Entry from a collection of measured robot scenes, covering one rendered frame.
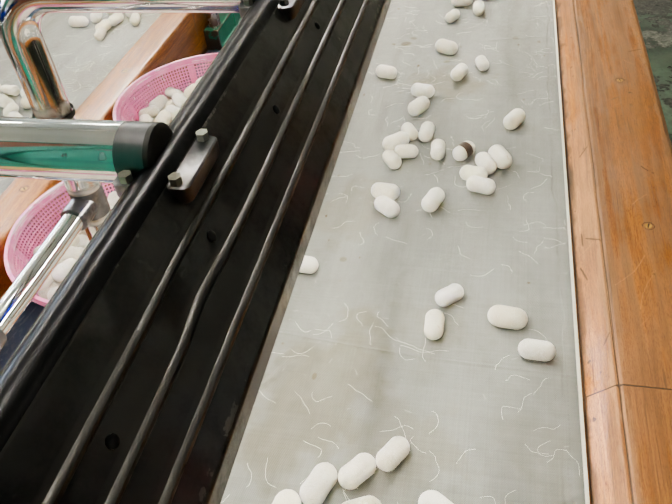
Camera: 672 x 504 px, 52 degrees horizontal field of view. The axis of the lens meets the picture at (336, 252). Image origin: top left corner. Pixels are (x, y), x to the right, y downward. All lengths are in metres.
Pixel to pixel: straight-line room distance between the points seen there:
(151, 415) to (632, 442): 0.44
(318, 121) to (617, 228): 0.48
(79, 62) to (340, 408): 0.84
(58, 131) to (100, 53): 1.02
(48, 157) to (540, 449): 0.45
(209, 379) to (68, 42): 1.17
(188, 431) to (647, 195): 0.66
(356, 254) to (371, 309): 0.08
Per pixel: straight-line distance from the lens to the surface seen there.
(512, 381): 0.64
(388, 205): 0.78
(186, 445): 0.22
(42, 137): 0.27
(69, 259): 0.84
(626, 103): 0.97
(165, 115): 1.05
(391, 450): 0.57
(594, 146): 0.88
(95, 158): 0.26
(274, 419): 0.62
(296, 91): 0.34
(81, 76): 1.23
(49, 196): 0.91
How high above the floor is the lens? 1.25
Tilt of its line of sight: 42 degrees down
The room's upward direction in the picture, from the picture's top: 7 degrees counter-clockwise
